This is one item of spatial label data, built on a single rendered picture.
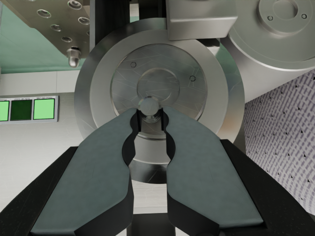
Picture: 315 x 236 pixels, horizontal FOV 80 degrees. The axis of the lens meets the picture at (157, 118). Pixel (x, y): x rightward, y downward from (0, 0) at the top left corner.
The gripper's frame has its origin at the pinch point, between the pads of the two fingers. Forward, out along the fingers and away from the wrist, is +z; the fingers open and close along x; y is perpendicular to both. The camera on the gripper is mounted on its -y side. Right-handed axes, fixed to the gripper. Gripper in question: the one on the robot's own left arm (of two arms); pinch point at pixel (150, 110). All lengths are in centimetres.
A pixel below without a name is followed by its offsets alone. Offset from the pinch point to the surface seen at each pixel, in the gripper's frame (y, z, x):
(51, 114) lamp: 17.7, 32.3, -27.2
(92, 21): -4.7, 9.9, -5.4
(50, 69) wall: 75, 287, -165
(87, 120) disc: 2.4, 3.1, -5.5
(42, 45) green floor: 33, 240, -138
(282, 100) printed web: 6.9, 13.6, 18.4
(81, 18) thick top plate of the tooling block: -4.0, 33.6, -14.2
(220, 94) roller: 0.7, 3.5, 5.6
